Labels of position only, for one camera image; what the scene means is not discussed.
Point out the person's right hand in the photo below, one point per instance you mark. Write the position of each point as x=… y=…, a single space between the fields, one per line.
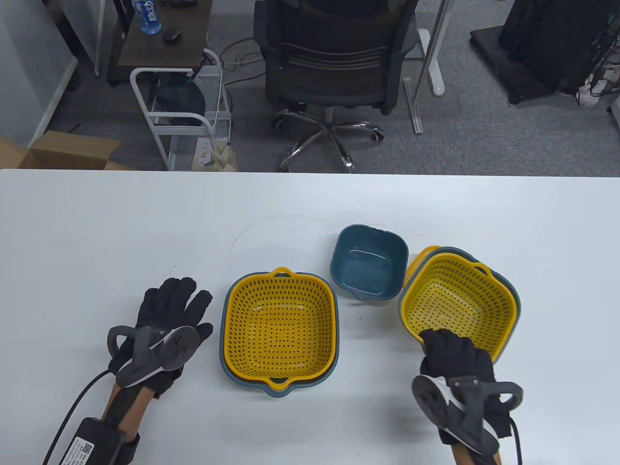
x=455 y=356

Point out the person's left hand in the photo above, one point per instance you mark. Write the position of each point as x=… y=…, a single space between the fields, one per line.
x=169 y=305

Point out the medium yellow drain basket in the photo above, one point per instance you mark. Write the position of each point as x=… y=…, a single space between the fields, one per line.
x=455 y=300

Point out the medium blue basin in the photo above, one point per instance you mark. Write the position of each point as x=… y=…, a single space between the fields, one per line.
x=517 y=302

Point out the small yellow drain basket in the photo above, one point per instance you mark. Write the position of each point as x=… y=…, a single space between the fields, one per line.
x=415 y=266

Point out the large yellow drain basket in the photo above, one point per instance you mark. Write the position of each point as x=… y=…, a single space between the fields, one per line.
x=278 y=334

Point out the small blue basin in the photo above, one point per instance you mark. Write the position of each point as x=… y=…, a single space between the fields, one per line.
x=368 y=266

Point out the large blue basin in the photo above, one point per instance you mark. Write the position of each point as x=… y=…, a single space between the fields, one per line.
x=278 y=390

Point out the person's right forearm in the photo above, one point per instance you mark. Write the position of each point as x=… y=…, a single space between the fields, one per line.
x=467 y=456

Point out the person's left forearm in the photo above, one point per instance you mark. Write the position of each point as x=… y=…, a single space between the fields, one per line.
x=133 y=409

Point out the grey hand tracker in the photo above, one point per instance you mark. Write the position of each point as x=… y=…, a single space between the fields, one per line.
x=431 y=397
x=177 y=346

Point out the black wrist sensor box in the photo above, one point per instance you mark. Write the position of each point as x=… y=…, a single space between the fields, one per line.
x=101 y=443

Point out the cardboard box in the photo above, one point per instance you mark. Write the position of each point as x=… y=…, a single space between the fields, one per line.
x=68 y=150

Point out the white utility cart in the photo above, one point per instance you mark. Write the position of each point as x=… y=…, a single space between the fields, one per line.
x=160 y=118

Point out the black bag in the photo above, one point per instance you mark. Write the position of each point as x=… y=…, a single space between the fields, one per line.
x=177 y=101

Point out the dark wooden side table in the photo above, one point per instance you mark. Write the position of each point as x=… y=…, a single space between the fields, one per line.
x=160 y=53

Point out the aluminium rails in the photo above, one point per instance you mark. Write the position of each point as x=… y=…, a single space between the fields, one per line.
x=414 y=106

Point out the blue label water bottle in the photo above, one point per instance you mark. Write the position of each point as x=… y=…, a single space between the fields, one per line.
x=147 y=17

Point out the black office chair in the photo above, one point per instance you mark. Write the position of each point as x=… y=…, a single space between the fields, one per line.
x=334 y=63

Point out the white metal stand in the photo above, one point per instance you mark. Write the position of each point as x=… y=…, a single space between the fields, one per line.
x=432 y=63

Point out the black covered equipment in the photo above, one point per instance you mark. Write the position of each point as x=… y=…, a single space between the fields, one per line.
x=547 y=43

